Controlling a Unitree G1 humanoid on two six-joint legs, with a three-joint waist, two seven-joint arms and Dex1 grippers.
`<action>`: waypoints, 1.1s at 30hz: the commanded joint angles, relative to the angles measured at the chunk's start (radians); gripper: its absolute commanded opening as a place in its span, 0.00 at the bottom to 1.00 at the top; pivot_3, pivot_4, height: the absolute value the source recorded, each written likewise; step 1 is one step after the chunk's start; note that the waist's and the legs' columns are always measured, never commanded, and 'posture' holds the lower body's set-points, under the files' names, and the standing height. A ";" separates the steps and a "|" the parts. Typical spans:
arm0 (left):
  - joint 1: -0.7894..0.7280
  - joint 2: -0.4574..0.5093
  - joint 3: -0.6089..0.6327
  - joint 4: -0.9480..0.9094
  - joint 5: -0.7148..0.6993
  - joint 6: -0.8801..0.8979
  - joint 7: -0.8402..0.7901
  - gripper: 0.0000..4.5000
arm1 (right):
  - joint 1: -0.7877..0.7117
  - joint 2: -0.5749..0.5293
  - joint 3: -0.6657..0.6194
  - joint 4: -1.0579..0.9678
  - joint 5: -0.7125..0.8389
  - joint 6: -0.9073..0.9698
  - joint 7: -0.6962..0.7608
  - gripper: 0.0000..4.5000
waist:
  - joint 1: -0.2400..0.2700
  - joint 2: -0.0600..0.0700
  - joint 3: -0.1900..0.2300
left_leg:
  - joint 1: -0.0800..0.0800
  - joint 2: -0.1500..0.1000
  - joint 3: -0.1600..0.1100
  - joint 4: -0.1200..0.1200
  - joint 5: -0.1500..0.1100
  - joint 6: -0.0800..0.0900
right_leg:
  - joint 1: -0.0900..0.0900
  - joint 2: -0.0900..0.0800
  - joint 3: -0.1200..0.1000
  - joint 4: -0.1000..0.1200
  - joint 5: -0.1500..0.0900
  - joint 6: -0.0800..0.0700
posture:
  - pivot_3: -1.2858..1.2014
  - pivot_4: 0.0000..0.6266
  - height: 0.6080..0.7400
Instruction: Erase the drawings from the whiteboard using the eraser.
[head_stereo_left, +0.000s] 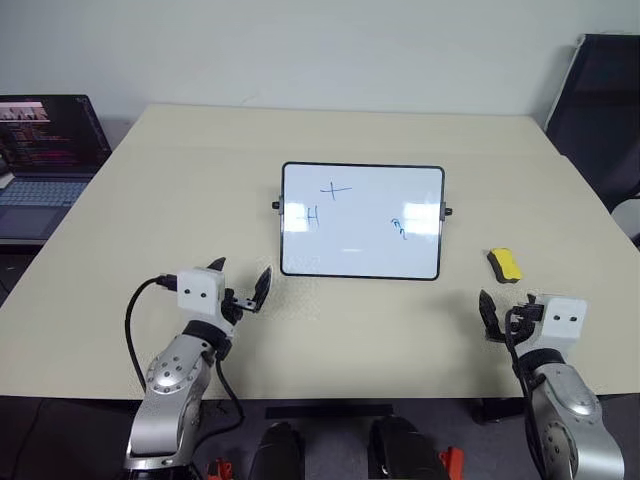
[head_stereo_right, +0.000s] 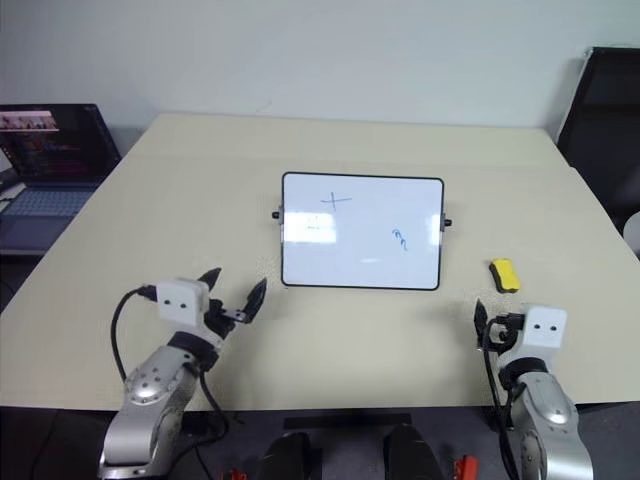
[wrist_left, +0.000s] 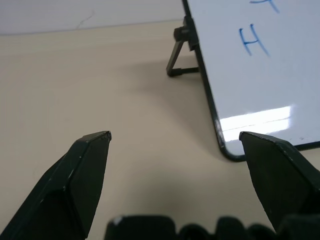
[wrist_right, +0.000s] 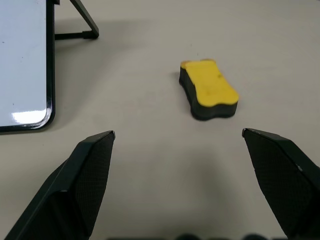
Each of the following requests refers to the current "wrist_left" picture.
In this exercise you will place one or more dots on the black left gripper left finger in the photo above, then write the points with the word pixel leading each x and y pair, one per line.
pixel 75 180

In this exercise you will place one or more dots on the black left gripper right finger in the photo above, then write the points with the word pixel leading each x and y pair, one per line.
pixel 280 180

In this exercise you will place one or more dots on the black-framed whiteboard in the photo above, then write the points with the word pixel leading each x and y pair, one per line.
pixel 255 82

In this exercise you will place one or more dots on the black whiteboard stand leg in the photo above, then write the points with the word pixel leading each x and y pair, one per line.
pixel 180 53

